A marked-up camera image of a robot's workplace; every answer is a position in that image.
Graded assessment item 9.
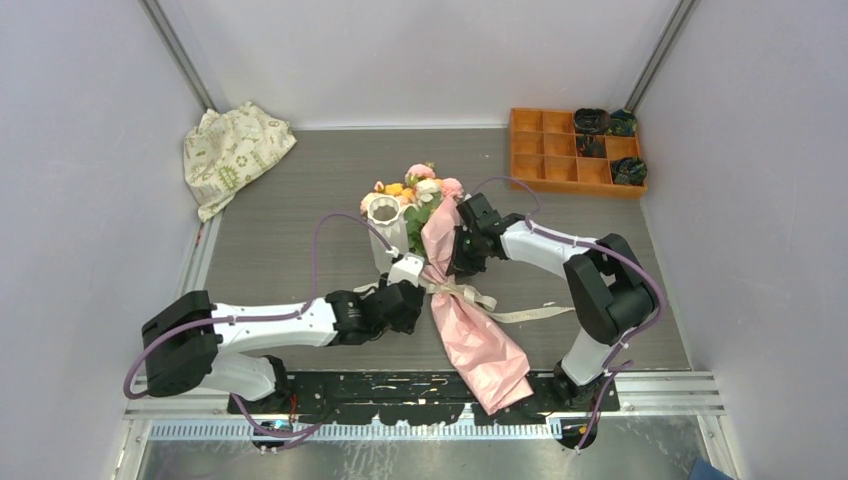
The cream printed ribbon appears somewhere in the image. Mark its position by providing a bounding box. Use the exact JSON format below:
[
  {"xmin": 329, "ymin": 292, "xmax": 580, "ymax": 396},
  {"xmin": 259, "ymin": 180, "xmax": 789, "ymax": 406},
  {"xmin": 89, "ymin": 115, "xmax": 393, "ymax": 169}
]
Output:
[{"xmin": 352, "ymin": 276, "xmax": 576, "ymax": 325}]

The pink flower bouquet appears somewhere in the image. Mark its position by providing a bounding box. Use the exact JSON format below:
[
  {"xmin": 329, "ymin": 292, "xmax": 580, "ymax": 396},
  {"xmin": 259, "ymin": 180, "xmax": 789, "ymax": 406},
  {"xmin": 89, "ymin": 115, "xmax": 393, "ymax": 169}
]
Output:
[{"xmin": 360, "ymin": 164, "xmax": 532, "ymax": 415}]

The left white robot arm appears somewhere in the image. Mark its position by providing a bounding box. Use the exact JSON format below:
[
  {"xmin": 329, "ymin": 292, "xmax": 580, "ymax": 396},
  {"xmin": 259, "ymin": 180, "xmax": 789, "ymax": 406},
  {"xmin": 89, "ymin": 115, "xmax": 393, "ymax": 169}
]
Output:
[{"xmin": 124, "ymin": 280, "xmax": 426, "ymax": 413}]

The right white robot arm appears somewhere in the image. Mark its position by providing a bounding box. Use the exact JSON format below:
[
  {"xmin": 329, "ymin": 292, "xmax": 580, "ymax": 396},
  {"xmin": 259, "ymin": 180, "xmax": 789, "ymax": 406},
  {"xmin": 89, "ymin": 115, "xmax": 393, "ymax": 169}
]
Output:
[{"xmin": 448, "ymin": 193, "xmax": 663, "ymax": 411}]

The white ribbed vase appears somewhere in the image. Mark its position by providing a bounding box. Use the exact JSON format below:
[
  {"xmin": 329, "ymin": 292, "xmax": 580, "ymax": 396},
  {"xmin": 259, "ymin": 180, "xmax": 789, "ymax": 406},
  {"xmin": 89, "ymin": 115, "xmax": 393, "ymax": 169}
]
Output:
[{"xmin": 365, "ymin": 194, "xmax": 409, "ymax": 273}]

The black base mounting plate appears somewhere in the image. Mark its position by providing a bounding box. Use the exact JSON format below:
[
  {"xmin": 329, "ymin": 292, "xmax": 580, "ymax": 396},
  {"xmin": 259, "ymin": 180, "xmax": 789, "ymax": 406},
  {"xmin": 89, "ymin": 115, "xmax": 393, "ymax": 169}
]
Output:
[{"xmin": 244, "ymin": 370, "xmax": 597, "ymax": 426}]

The orange compartment tray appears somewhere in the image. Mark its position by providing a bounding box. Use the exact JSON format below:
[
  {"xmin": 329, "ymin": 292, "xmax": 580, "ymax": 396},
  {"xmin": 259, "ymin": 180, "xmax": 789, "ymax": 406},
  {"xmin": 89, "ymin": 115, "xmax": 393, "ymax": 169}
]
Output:
[{"xmin": 509, "ymin": 108, "xmax": 648, "ymax": 199}]

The dark sock in tray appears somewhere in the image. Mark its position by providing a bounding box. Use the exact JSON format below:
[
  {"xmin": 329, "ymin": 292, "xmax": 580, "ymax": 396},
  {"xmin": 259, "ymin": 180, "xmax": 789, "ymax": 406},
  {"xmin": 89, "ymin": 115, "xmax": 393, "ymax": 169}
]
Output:
[{"xmin": 576, "ymin": 135, "xmax": 607, "ymax": 159}]

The dark rolled sock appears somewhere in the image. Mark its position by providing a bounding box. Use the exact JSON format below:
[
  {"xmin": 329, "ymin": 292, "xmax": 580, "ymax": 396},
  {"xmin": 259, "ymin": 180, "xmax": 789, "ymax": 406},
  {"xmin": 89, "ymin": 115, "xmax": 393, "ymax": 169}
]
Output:
[{"xmin": 573, "ymin": 108, "xmax": 611, "ymax": 135}]

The patterned sock front compartment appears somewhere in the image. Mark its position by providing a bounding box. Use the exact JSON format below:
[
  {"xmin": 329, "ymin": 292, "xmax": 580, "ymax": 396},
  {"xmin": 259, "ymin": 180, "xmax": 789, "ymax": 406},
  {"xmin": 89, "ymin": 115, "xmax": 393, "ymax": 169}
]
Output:
[{"xmin": 610, "ymin": 156, "xmax": 648, "ymax": 186}]

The green blue rolled sock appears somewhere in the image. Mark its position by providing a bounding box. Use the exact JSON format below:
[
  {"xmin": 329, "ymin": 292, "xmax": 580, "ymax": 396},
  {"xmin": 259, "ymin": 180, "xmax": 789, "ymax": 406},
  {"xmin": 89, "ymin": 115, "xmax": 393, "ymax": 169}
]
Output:
[{"xmin": 607, "ymin": 109, "xmax": 638, "ymax": 137}]

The cream patterned cloth bag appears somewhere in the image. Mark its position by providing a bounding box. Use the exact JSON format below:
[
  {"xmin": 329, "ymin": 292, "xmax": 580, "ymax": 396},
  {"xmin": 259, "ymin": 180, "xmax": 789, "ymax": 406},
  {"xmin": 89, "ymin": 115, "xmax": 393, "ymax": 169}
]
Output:
[{"xmin": 183, "ymin": 101, "xmax": 297, "ymax": 223}]

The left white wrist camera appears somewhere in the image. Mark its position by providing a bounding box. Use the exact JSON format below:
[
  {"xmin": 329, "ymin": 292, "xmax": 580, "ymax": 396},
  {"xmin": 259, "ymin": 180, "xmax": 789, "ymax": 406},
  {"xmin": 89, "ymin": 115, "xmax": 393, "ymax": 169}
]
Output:
[{"xmin": 387, "ymin": 252, "xmax": 426, "ymax": 287}]

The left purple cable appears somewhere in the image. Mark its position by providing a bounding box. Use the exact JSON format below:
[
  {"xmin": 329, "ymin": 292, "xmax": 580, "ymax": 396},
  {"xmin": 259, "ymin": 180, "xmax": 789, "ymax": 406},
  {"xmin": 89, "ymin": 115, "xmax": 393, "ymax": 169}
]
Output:
[{"xmin": 123, "ymin": 211, "xmax": 399, "ymax": 454}]

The aluminium front rail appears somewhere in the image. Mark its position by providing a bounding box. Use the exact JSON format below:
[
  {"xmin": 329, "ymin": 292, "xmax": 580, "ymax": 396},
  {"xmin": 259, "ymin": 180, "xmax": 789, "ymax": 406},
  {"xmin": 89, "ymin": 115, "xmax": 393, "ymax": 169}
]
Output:
[{"xmin": 125, "ymin": 370, "xmax": 725, "ymax": 445}]

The right corner frame post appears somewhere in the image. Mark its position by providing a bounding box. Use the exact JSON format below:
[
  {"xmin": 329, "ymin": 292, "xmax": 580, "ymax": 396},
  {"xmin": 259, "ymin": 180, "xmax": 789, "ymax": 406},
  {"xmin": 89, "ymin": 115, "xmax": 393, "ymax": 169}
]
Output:
[{"xmin": 625, "ymin": 0, "xmax": 700, "ymax": 113}]

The corner frame post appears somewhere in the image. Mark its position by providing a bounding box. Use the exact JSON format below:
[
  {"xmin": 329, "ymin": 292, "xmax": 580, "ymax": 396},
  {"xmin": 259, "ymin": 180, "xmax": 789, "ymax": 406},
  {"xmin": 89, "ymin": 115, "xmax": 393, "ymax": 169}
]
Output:
[
  {"xmin": 625, "ymin": 0, "xmax": 700, "ymax": 113},
  {"xmin": 139, "ymin": 0, "xmax": 217, "ymax": 110}
]

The left corner frame post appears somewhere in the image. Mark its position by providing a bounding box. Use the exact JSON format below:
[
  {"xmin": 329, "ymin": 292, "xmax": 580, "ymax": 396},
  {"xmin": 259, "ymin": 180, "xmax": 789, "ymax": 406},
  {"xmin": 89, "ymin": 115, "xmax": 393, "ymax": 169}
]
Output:
[{"xmin": 139, "ymin": 0, "xmax": 217, "ymax": 110}]

